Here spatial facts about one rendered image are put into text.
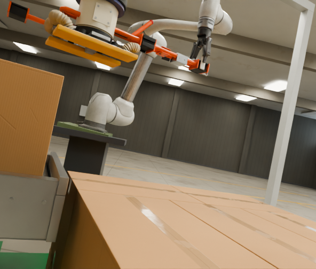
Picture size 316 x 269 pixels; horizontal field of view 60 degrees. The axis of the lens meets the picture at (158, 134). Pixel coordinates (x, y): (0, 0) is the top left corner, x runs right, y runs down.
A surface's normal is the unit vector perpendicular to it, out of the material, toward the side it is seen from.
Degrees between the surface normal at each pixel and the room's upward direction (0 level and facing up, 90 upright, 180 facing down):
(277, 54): 90
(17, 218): 90
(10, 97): 90
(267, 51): 90
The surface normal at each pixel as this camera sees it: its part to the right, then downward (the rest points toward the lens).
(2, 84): 0.40, 0.06
